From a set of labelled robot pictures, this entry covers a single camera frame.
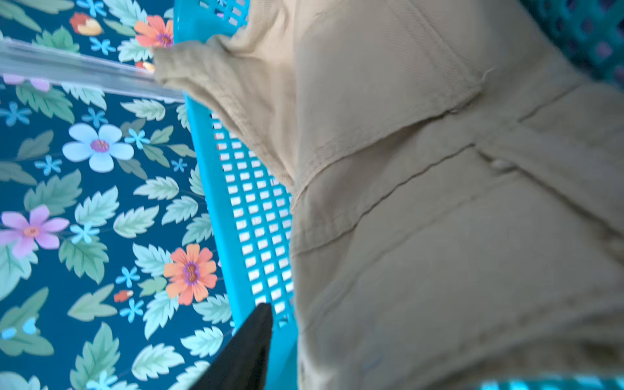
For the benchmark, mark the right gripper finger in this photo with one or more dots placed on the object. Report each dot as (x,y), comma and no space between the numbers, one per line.
(243,364)

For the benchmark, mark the khaki long pants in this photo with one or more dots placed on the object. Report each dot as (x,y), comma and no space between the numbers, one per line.
(457,187)

